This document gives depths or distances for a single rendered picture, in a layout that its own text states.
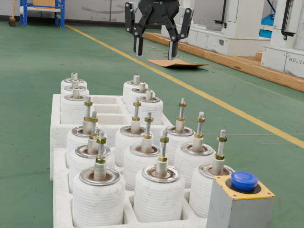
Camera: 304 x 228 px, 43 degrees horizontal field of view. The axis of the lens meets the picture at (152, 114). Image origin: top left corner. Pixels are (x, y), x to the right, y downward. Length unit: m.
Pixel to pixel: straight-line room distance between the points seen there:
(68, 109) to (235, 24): 2.93
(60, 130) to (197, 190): 0.55
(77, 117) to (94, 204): 0.55
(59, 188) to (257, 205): 0.42
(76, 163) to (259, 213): 0.38
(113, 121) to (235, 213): 0.81
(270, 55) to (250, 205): 2.87
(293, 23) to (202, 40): 1.25
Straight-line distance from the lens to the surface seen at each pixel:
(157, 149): 0.85
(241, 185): 0.58
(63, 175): 0.88
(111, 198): 0.69
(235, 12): 3.95
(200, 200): 0.77
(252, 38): 4.06
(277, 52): 3.35
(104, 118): 1.31
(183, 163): 0.86
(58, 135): 1.19
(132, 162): 0.82
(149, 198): 0.72
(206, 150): 0.88
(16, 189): 1.22
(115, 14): 7.15
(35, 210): 1.11
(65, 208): 0.76
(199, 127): 0.86
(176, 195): 0.73
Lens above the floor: 0.58
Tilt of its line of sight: 17 degrees down
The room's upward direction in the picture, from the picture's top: 5 degrees clockwise
